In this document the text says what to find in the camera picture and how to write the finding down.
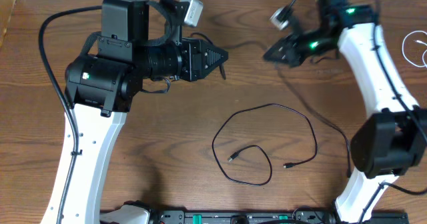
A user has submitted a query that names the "white usb cable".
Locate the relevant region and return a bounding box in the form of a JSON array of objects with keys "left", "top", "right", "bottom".
[{"left": 401, "top": 29, "right": 427, "bottom": 69}]

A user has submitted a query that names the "black usb cable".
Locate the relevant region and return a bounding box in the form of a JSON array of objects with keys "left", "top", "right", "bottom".
[
  {"left": 189, "top": 32, "right": 353, "bottom": 179},
  {"left": 211, "top": 103, "right": 318, "bottom": 187}
]

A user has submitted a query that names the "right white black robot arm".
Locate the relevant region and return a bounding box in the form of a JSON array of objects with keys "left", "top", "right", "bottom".
[{"left": 264, "top": 0, "right": 426, "bottom": 223}]

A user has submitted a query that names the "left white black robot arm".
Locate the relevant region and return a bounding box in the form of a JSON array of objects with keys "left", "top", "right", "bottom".
[{"left": 42, "top": 0, "right": 228, "bottom": 223}]

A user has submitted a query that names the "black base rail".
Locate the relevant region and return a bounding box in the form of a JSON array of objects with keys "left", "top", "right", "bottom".
[{"left": 99, "top": 200, "right": 410, "bottom": 224}]

